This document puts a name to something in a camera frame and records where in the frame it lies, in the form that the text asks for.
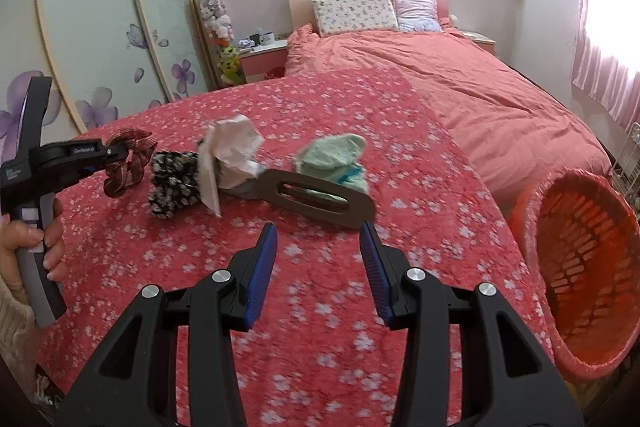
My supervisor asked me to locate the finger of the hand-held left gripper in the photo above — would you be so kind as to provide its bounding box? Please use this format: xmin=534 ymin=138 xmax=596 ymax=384
xmin=19 ymin=76 xmax=54 ymax=155
xmin=30 ymin=141 xmax=127 ymax=184

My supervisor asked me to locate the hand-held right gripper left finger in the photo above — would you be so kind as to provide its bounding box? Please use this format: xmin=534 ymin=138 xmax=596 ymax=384
xmin=55 ymin=222 xmax=279 ymax=427

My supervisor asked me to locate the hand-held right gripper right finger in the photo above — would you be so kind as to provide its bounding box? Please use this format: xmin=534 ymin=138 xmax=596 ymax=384
xmin=360 ymin=221 xmax=586 ymax=427

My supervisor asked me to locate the brown striped scrunchie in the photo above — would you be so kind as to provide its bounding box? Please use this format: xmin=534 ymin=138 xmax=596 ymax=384
xmin=102 ymin=129 xmax=158 ymax=198

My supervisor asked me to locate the grey oval handle strap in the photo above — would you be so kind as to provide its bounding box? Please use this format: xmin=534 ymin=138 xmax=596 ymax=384
xmin=235 ymin=169 xmax=376 ymax=230

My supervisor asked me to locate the black white patterned cloth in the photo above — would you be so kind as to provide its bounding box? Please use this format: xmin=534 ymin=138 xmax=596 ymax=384
xmin=149 ymin=150 xmax=206 ymax=220

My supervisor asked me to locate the white tissue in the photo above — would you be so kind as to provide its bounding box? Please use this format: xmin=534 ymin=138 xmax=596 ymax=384
xmin=199 ymin=117 xmax=265 ymax=215

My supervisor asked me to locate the light green sock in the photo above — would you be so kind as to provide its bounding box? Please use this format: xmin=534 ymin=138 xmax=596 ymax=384
xmin=294 ymin=134 xmax=370 ymax=195

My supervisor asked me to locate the pink plastic laundry basket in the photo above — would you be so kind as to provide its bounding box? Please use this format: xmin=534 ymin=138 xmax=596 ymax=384
xmin=509 ymin=167 xmax=640 ymax=383

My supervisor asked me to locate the person's left forearm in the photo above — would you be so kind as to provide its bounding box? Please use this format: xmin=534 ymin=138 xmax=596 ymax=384
xmin=0 ymin=277 xmax=38 ymax=388

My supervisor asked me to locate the person's left hand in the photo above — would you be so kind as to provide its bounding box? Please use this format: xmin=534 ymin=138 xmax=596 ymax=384
xmin=0 ymin=197 xmax=66 ymax=290

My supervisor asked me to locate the red floral tablecloth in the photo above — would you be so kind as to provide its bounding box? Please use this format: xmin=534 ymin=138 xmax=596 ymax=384
xmin=35 ymin=67 xmax=566 ymax=427

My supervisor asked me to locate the flower print sliding wardrobe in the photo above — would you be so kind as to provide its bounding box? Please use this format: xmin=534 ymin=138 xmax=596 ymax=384
xmin=0 ymin=0 xmax=211 ymax=148

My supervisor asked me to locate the hanging plush toy bunch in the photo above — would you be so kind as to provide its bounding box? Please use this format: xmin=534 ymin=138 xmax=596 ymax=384
xmin=199 ymin=0 xmax=235 ymax=45

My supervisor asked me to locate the bed with pink duvet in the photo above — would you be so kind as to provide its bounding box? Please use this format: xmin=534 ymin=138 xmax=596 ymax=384
xmin=285 ymin=0 xmax=613 ymax=212

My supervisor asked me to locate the pink nightstand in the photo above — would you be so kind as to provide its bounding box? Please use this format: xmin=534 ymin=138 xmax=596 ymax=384
xmin=462 ymin=29 xmax=498 ymax=58
xmin=237 ymin=39 xmax=290 ymax=82

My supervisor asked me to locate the white floral pillow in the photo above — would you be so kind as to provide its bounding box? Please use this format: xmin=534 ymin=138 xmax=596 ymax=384
xmin=312 ymin=0 xmax=399 ymax=38

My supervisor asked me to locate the pink striped pillow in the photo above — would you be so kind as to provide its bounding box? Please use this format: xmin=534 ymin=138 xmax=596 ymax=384
xmin=390 ymin=0 xmax=443 ymax=32

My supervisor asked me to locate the pink curtain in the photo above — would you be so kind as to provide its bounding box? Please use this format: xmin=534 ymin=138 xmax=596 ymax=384
xmin=570 ymin=0 xmax=640 ymax=132

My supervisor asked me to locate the white wire rack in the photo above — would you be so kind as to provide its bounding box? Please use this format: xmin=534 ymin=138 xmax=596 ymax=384
xmin=612 ymin=122 xmax=640 ymax=202

